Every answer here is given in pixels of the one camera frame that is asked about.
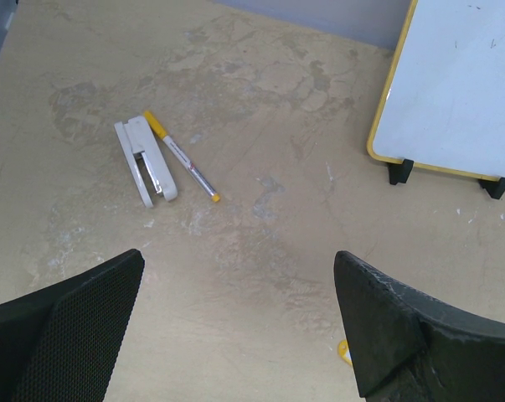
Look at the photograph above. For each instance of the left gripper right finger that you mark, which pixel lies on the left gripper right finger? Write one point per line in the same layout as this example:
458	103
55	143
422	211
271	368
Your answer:
408	346

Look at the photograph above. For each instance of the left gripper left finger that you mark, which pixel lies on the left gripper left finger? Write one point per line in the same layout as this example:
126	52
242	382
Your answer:
61	343

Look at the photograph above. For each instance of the yellow tipped pen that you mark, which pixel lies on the yellow tipped pen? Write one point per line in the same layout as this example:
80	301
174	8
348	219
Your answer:
179	153

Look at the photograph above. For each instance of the yellow tag key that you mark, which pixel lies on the yellow tag key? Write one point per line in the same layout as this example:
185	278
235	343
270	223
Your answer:
343	352

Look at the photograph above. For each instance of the small whiteboard on stand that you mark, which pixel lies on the small whiteboard on stand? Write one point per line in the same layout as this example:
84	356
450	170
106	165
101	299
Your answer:
442	107

